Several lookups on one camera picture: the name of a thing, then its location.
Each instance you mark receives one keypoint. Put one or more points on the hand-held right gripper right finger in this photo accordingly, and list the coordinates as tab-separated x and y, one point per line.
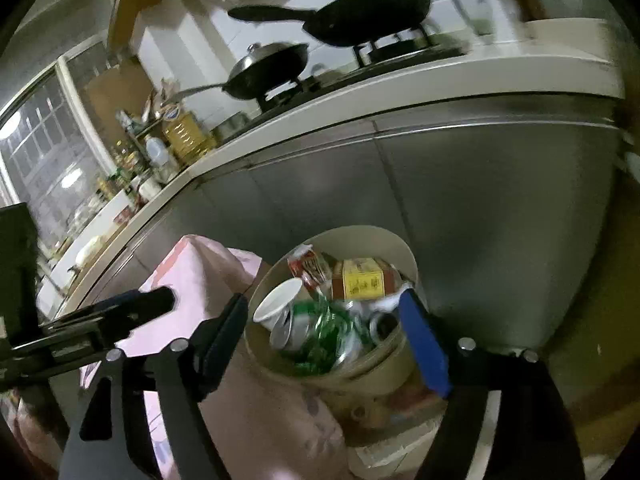
425	345

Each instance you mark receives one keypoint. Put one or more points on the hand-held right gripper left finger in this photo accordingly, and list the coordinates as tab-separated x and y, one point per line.
225	345

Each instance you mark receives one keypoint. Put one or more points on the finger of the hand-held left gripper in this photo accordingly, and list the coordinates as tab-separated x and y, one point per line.
145	305

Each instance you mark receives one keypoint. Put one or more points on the white tissue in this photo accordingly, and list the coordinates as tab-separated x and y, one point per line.
387	302

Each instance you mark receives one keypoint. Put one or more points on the paper cup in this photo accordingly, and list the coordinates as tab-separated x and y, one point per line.
275	305

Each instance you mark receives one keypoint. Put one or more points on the crushed green can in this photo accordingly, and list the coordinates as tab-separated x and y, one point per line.
295	330
350	342

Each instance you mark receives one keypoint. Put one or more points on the yellow red box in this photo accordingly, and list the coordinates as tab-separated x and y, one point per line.
365	282

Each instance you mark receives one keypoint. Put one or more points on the red snack wrapper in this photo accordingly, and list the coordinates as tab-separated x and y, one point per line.
310	267

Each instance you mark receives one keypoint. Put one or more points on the beige trash bin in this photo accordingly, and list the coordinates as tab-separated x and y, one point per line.
370	242

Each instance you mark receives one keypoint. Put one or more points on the white food lump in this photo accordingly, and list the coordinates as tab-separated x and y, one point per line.
90	250

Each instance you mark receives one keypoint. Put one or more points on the pink floral tablecloth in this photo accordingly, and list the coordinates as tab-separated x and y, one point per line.
280	430

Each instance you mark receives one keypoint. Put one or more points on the barred window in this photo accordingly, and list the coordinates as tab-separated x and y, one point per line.
50	160

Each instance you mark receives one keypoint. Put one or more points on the white cup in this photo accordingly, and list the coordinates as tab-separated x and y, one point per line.
149	187

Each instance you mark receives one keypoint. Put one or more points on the row of sauce bottles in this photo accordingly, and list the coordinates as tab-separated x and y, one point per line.
122	170

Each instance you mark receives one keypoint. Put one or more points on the white plastic jug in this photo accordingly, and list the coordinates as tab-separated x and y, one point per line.
157	152

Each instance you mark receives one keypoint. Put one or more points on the kitchen counter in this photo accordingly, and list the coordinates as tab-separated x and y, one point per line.
450	185

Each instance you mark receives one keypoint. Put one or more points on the yellow cooking oil bottle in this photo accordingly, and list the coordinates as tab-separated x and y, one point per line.
187	135

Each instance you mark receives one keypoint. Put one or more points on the steel bowl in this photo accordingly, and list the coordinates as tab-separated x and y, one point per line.
230	127

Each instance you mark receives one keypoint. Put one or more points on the wok with metal lid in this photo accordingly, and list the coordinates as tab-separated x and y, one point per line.
265	72

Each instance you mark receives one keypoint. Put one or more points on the gas stove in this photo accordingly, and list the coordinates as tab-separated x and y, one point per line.
380	52

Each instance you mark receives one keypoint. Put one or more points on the black wok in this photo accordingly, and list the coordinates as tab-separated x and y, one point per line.
370	10

